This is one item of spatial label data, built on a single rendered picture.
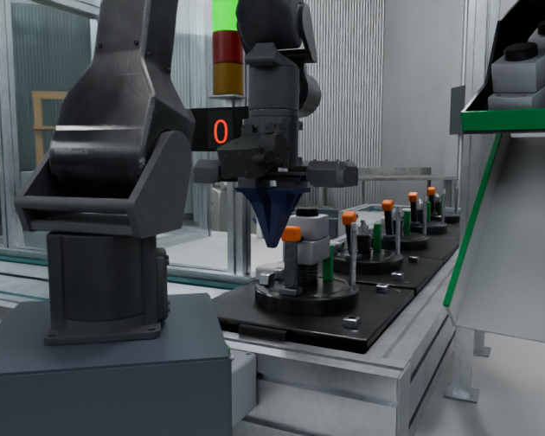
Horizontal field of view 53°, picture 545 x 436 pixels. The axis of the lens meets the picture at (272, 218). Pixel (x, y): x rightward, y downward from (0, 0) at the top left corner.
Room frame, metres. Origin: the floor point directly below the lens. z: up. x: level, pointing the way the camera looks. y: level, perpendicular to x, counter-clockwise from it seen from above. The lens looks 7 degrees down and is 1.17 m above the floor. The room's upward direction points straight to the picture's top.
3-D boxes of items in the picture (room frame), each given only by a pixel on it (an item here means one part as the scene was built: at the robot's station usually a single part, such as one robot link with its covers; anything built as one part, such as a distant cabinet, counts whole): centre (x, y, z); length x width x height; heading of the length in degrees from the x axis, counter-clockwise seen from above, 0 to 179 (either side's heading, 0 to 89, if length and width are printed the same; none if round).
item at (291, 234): (0.68, -0.03, 1.04); 0.04 x 0.02 x 0.08; 154
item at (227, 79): (0.91, 0.07, 1.28); 0.05 x 0.05 x 0.05
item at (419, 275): (0.95, -0.16, 1.01); 0.24 x 0.24 x 0.13; 64
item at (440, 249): (1.17, -0.27, 1.01); 0.24 x 0.24 x 0.13; 64
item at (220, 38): (0.91, 0.07, 1.33); 0.05 x 0.05 x 0.05
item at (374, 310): (0.72, -0.05, 0.96); 0.24 x 0.24 x 0.02; 64
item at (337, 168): (0.63, 0.00, 1.17); 0.19 x 0.06 x 0.08; 64
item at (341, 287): (0.72, -0.05, 0.98); 0.14 x 0.14 x 0.02
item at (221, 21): (0.91, 0.07, 1.38); 0.05 x 0.05 x 0.05
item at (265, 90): (0.63, 0.00, 1.25); 0.09 x 0.06 x 0.07; 160
